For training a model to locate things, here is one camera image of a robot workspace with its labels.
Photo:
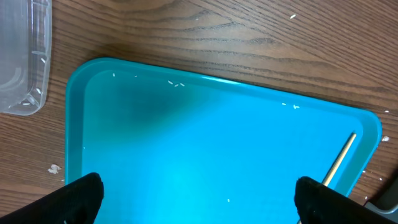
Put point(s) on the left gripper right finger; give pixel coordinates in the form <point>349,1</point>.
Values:
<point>318,204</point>

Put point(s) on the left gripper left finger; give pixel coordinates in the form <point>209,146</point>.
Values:
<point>76,203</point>

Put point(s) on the wooden chopstick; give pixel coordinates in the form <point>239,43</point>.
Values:
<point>331,173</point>

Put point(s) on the grey dishwasher rack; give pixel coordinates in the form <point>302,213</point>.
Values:
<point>387,203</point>

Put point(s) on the teal plastic tray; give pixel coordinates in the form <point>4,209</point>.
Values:
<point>179,147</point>

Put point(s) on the clear plastic bin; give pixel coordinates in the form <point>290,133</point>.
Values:
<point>26,42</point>

